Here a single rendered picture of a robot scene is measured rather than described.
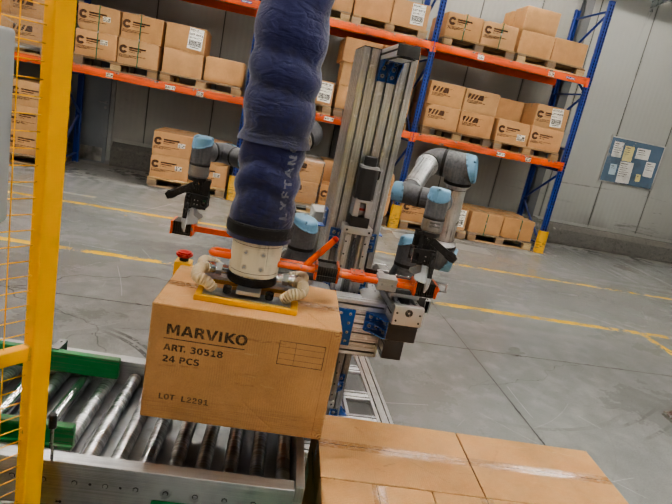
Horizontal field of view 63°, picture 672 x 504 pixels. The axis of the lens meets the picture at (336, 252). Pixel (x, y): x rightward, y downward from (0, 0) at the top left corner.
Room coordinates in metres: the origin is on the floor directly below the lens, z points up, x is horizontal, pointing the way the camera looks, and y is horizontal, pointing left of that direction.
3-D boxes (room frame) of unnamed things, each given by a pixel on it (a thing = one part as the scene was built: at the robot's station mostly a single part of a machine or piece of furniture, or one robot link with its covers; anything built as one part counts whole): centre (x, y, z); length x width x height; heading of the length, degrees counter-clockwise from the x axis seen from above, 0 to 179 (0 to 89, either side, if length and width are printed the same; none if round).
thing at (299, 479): (1.82, 0.00, 0.58); 0.70 x 0.03 x 0.06; 7
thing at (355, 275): (1.96, 0.08, 1.20); 0.93 x 0.30 x 0.04; 96
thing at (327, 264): (1.85, 0.02, 1.20); 0.10 x 0.08 x 0.06; 6
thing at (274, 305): (1.73, 0.26, 1.10); 0.34 x 0.10 x 0.05; 96
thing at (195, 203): (2.05, 0.56, 1.34); 0.09 x 0.08 x 0.12; 96
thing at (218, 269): (1.82, 0.27, 1.14); 0.34 x 0.25 x 0.06; 96
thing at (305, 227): (2.37, 0.16, 1.20); 0.13 x 0.12 x 0.14; 53
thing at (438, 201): (1.89, -0.31, 1.50); 0.09 x 0.08 x 0.11; 164
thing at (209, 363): (1.81, 0.24, 0.87); 0.60 x 0.40 x 0.40; 96
